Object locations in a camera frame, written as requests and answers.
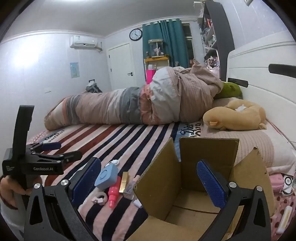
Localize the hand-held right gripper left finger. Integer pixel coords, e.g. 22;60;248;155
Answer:
23;157;102;241

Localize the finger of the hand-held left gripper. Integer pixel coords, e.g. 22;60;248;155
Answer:
26;142;62;154
34;151;83;164

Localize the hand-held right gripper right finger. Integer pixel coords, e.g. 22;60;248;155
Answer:
196;159;272;241

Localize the brown cardboard box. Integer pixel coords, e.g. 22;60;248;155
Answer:
134;137;275;241

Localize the person's left hand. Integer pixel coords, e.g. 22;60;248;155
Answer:
0;175;33;207

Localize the light blue square case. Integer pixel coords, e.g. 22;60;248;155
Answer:
95;160;121;194

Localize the pink ribbed bottle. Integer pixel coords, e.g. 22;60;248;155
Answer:
108;176;122;209

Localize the gold rectangular cosmetic box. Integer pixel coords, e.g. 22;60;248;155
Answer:
119;171;130;194

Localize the clear small bottle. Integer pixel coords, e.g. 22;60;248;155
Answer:
124;175;140;200

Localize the pink ribbed pillow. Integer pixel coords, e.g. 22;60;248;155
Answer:
201;125;296;169

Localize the pink small device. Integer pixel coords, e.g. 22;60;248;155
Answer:
269;174;285;192

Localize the striped plush blanket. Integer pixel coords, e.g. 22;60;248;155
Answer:
25;120;204;241

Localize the tan plush toy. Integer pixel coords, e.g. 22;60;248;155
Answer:
203;99;267;131

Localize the rolled pink grey duvet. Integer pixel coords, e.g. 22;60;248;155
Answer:
44;59;223;130

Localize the pink dotted bedsheet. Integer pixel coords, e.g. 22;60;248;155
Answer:
268;189;296;241

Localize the dark folded stroller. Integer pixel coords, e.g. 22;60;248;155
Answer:
86;80;102;93

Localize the white round device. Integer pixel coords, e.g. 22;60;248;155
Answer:
283;176;294;194

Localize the white cream tube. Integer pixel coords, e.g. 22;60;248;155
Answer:
277;206;293;234

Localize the green plush toy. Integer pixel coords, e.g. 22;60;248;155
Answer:
214;82;243;100

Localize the white door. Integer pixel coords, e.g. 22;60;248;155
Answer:
107;42;134;92

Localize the white air conditioner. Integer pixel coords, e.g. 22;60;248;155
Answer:
70;35;103;52

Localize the white bed headboard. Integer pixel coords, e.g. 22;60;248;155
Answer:
225;30;296;144

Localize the yellow shelf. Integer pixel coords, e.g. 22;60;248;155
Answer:
144;57;170;82

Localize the glass display case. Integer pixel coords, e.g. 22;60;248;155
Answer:
148;39;165;58

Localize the teal curtain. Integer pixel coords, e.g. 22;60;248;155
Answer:
142;19;189;69

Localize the dark tall bookshelf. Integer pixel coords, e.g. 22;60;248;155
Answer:
196;0;235;81

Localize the window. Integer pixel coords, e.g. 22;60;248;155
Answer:
183;23;193;40

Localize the pale blue wall poster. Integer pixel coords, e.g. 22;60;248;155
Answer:
70;62;80;78

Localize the white cable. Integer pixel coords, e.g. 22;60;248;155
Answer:
266;117;296;150

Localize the round wall clock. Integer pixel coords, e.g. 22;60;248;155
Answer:
129;28;142;41

